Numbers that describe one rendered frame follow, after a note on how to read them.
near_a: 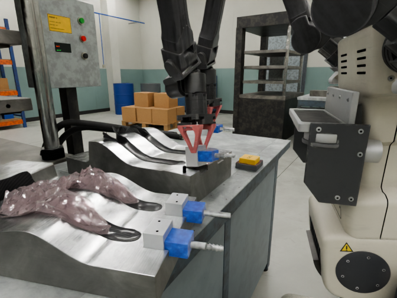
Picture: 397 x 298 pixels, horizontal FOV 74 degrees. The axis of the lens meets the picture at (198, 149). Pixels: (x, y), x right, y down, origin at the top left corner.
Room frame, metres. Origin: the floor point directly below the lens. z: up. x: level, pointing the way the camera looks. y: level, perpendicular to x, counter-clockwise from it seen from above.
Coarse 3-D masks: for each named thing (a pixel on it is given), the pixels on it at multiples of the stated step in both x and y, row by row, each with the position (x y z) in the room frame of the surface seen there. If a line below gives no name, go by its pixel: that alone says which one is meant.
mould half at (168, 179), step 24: (96, 144) 0.78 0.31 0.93; (120, 144) 0.79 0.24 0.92; (144, 144) 0.85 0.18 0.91; (168, 144) 0.91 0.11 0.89; (72, 168) 0.85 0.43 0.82; (120, 168) 0.73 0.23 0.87; (144, 168) 0.68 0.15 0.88; (168, 168) 0.67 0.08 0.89; (216, 168) 0.74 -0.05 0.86; (168, 192) 0.64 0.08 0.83; (192, 192) 0.62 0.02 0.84
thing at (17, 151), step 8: (0, 144) 1.31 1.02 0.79; (8, 144) 1.31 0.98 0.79; (16, 144) 1.31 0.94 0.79; (24, 144) 1.31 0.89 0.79; (0, 152) 1.17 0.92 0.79; (8, 152) 1.17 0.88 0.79; (16, 152) 1.17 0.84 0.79; (24, 152) 1.17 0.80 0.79; (32, 152) 1.17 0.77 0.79; (0, 160) 1.05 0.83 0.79; (8, 160) 1.05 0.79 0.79; (24, 160) 1.05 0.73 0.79; (32, 160) 1.05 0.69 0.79; (40, 160) 1.05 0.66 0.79; (48, 160) 1.05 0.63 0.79; (56, 160) 1.05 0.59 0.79; (64, 160) 1.07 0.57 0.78
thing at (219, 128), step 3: (213, 120) 1.01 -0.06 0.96; (216, 126) 0.95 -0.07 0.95; (219, 126) 0.96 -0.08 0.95; (222, 126) 0.98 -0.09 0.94; (204, 129) 0.98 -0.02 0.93; (207, 129) 0.97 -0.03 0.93; (216, 129) 0.95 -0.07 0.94; (219, 129) 0.96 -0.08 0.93; (222, 129) 0.96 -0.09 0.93; (225, 129) 0.95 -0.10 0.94; (228, 129) 0.95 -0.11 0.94; (231, 129) 0.94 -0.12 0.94; (234, 129) 0.95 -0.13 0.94; (201, 132) 0.98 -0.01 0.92; (204, 132) 0.98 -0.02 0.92; (207, 132) 0.97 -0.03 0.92; (213, 132) 0.96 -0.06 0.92; (216, 132) 0.95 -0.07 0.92
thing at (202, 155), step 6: (186, 150) 0.67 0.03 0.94; (198, 150) 0.66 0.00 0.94; (204, 150) 0.67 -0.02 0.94; (210, 150) 0.66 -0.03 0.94; (216, 150) 0.66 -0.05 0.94; (186, 156) 0.67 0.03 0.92; (192, 156) 0.66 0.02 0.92; (198, 156) 0.65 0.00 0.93; (204, 156) 0.65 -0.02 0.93; (210, 156) 0.64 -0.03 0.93; (216, 156) 0.65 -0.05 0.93; (222, 156) 0.64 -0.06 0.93; (228, 156) 0.63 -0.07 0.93; (234, 156) 0.63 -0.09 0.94; (186, 162) 0.67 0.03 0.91; (192, 162) 0.66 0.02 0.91; (198, 162) 0.66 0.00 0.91; (204, 162) 0.68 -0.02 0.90
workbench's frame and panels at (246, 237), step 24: (288, 144) 1.30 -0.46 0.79; (264, 168) 0.93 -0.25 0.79; (240, 192) 0.72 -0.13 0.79; (264, 192) 1.15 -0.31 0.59; (240, 216) 0.88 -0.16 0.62; (264, 216) 1.18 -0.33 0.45; (216, 240) 0.70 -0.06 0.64; (240, 240) 0.89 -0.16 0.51; (264, 240) 1.21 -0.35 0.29; (192, 264) 0.58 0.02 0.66; (216, 264) 0.71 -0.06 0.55; (240, 264) 0.91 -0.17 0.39; (264, 264) 1.25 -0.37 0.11; (168, 288) 0.49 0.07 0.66; (192, 288) 0.58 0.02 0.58; (216, 288) 0.71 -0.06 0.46; (240, 288) 0.92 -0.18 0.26
